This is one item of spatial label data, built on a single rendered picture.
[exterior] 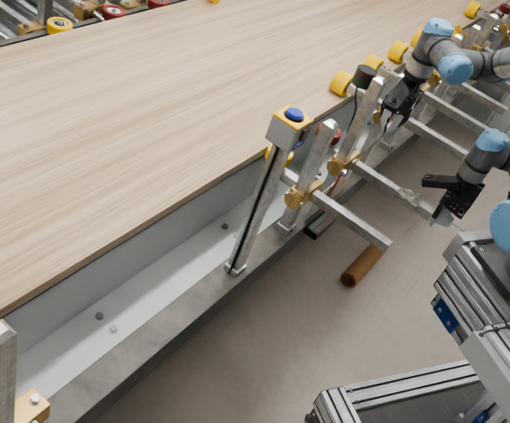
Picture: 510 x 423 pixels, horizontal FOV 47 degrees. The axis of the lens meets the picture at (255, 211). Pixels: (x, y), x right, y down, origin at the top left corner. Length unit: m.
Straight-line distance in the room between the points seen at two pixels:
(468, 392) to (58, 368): 1.53
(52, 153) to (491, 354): 1.15
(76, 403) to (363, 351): 1.50
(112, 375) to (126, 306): 0.27
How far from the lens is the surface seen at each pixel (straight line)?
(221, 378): 2.28
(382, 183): 1.92
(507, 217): 1.35
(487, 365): 1.47
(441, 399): 2.35
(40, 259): 1.31
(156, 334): 1.46
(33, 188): 1.46
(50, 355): 1.50
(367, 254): 2.87
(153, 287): 1.65
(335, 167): 1.89
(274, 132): 1.32
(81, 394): 1.36
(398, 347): 2.69
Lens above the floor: 1.89
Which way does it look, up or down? 40 degrees down
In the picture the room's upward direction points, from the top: 21 degrees clockwise
